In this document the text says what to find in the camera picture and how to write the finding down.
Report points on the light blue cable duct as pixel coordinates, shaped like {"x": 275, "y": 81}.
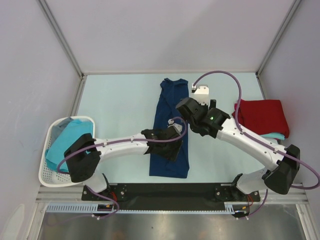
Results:
{"x": 80, "y": 208}

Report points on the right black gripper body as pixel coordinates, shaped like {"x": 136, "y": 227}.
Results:
{"x": 205, "y": 106}

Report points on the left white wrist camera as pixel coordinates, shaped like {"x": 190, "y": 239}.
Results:
{"x": 177, "y": 127}

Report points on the folded light blue t shirt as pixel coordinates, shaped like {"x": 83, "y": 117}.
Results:
{"x": 274, "y": 135}

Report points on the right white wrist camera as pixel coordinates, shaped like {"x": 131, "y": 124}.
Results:
{"x": 200, "y": 93}

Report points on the white laundry basket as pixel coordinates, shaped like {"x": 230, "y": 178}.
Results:
{"x": 50, "y": 178}

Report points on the turquoise t shirt in basket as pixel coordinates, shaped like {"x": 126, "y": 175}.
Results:
{"x": 74, "y": 130}

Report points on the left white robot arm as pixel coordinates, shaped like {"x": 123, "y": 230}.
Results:
{"x": 83, "y": 157}

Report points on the folded red t shirt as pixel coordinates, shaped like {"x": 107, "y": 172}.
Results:
{"x": 263, "y": 116}

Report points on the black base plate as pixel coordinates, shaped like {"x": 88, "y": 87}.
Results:
{"x": 176, "y": 196}

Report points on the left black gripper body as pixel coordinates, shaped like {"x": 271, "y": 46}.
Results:
{"x": 168, "y": 152}

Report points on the aluminium frame rail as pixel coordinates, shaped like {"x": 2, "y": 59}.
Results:
{"x": 72, "y": 194}

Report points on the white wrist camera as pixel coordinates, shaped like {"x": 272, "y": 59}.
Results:
{"x": 177, "y": 127}
{"x": 200, "y": 93}

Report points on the grey shirt in basket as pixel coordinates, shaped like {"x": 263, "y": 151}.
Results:
{"x": 58, "y": 128}

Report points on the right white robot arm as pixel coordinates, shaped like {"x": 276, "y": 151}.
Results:
{"x": 280, "y": 165}

